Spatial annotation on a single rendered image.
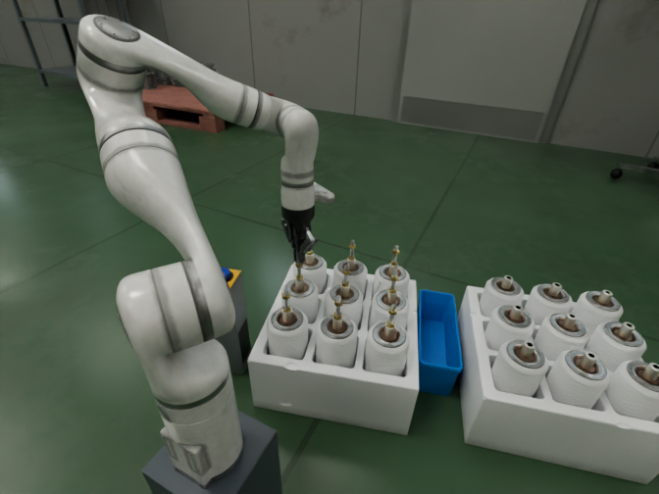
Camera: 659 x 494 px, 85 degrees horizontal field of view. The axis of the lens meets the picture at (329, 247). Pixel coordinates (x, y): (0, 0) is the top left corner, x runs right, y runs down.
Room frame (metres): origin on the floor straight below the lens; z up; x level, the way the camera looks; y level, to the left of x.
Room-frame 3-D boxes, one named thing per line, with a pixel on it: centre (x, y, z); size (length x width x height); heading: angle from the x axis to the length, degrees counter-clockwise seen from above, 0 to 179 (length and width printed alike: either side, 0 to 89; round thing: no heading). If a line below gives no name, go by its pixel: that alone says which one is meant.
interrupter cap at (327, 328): (0.60, -0.02, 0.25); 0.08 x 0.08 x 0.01
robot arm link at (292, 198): (0.74, 0.06, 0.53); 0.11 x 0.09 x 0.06; 127
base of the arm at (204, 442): (0.29, 0.17, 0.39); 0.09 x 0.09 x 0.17; 64
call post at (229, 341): (0.69, 0.26, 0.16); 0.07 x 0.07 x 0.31; 81
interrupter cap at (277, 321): (0.62, 0.09, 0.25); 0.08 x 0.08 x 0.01
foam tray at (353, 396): (0.71, -0.04, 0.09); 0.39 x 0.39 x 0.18; 81
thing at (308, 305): (0.73, 0.07, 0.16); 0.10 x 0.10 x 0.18
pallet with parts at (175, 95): (3.65, 1.42, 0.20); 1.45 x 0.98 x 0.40; 64
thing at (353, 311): (0.71, -0.04, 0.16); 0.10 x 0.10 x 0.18
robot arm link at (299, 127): (0.72, 0.07, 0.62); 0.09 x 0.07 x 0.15; 24
